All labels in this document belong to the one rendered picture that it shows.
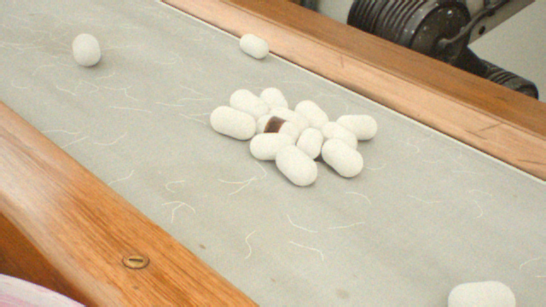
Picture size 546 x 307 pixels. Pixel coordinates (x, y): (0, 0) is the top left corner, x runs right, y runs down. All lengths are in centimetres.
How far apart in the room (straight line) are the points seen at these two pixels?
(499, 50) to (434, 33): 181
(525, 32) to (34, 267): 240
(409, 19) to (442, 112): 29
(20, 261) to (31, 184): 4
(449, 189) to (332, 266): 14
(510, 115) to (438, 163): 10
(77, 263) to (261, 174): 17
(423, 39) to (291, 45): 25
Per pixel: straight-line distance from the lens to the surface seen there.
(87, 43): 53
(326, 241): 35
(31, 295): 26
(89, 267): 27
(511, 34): 261
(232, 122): 43
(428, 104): 55
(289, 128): 43
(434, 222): 40
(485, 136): 53
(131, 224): 30
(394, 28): 82
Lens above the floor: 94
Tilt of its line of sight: 27 degrees down
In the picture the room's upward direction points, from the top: 11 degrees clockwise
